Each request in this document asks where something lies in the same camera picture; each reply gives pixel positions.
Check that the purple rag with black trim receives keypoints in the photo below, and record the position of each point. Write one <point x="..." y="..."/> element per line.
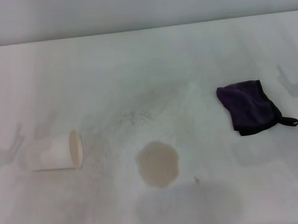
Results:
<point x="248" y="104"/>

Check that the white paper cup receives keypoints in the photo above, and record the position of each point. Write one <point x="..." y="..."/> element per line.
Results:
<point x="55" y="153"/>

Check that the brown water stain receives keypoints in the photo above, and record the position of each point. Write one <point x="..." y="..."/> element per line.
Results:
<point x="157" y="164"/>

